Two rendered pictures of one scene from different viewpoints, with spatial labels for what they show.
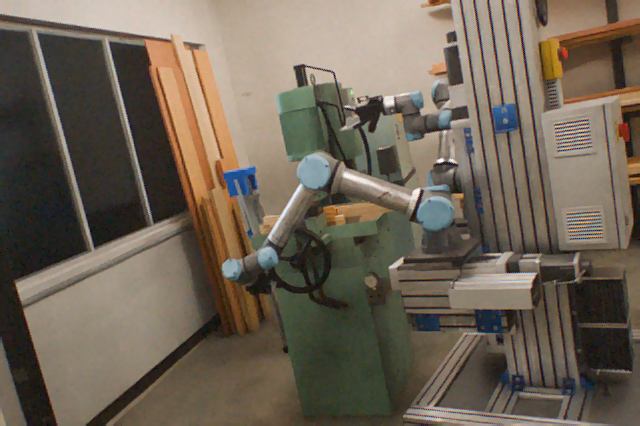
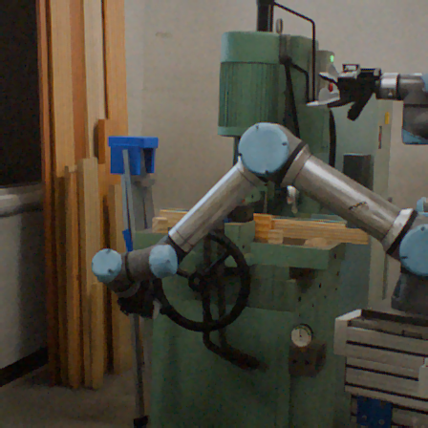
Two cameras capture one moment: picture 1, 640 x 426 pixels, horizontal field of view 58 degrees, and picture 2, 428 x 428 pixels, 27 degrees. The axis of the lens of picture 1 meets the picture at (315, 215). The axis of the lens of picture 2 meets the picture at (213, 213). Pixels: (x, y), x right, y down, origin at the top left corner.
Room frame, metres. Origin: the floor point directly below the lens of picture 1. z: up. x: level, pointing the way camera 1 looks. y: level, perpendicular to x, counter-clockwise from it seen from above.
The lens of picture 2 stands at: (-0.09, 0.10, 1.26)
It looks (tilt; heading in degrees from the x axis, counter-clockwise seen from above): 6 degrees down; 0
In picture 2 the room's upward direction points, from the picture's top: 2 degrees clockwise
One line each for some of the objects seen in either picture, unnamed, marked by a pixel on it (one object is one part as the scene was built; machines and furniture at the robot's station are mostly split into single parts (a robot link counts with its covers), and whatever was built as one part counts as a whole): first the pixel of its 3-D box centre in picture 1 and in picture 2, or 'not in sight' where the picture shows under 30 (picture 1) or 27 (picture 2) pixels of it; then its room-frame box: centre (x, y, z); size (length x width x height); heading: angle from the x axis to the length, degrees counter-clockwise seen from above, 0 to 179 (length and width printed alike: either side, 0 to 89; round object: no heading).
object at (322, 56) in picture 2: (347, 104); (321, 74); (2.89, -0.26, 1.40); 0.10 x 0.06 x 0.16; 159
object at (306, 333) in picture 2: (372, 281); (302, 338); (2.35, -0.18, 0.65); 0.06 x 0.04 x 0.08; 69
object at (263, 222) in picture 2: (311, 217); (233, 224); (2.58, 0.02, 0.94); 0.23 x 0.02 x 0.07; 69
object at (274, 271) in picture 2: (318, 240); (234, 262); (2.59, 0.01, 0.82); 0.40 x 0.21 x 0.04; 69
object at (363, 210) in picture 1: (336, 214); (270, 229); (2.61, -0.10, 0.92); 0.60 x 0.02 x 0.04; 69
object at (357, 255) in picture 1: (333, 243); (253, 273); (2.76, -0.06, 0.76); 0.57 x 0.45 x 0.09; 159
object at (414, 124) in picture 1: (417, 125); (421, 124); (2.36, -0.48, 1.25); 0.11 x 0.08 x 0.11; 49
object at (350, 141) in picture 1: (350, 141); (313, 129); (2.79, -0.23, 1.23); 0.09 x 0.08 x 0.15; 159
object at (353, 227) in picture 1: (315, 232); (234, 247); (2.54, 0.02, 0.87); 0.61 x 0.30 x 0.06; 69
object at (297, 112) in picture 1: (300, 124); (247, 85); (2.64, -0.01, 1.35); 0.18 x 0.18 x 0.31
